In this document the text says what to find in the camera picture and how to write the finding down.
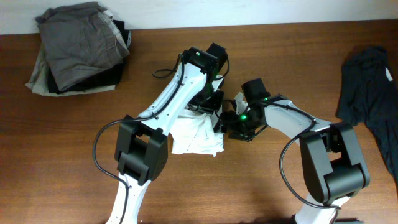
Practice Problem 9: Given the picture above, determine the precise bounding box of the white t-shirt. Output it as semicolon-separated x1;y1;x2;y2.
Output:
169;74;248;157

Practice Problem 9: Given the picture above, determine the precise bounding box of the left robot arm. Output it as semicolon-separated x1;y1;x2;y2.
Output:
108;43;228;223

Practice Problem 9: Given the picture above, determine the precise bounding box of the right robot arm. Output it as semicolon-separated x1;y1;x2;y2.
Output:
215;78;370;223

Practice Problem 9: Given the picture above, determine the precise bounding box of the folded black garment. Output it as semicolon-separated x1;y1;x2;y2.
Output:
46;19;131;95

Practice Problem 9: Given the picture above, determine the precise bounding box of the dark garment right side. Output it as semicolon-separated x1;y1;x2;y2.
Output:
336;46;397;181

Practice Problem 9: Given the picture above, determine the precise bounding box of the folded grey garment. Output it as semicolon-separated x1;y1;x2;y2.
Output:
35;1;131;92

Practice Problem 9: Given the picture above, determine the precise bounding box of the folded beige garment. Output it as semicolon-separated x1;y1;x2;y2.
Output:
25;44;116;97

